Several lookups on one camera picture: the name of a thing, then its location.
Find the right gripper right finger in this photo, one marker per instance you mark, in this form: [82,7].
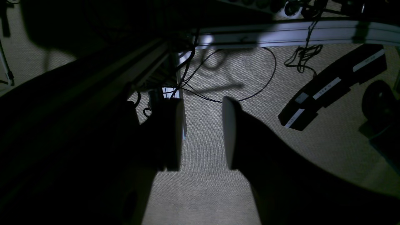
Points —
[287,188]

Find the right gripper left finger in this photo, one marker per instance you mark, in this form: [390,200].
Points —
[158,140]

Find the black base with labels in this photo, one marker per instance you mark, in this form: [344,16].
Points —
[358,66]

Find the black caster wheel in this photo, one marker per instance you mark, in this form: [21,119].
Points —
[379,105]

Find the aluminium table frame rail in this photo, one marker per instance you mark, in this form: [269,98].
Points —
[299,33]

